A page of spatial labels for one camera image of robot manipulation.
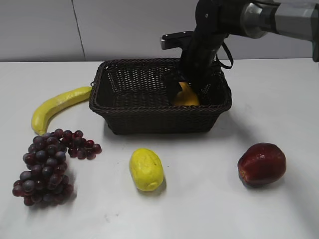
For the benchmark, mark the purple grape bunch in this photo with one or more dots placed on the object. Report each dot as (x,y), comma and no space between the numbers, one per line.
(45,179)

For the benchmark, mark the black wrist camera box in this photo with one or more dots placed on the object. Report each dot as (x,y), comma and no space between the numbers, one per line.
(176,40)

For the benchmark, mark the orange yellow mango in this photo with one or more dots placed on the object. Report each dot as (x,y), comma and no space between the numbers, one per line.
(186,97)

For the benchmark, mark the black woven basket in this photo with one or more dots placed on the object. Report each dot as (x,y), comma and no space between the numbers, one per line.
(130,95)

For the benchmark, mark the yellow banana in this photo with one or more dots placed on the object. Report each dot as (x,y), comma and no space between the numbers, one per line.
(51,107)

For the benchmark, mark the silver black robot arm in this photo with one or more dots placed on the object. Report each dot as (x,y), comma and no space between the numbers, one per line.
(217,19)

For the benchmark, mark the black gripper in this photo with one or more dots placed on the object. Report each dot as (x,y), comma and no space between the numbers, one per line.
(195,62)

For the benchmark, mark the yellow lemon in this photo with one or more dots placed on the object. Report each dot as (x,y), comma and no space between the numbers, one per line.
(146,170)

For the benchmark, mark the red apple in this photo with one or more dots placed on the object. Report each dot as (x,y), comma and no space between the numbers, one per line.
(262,164)

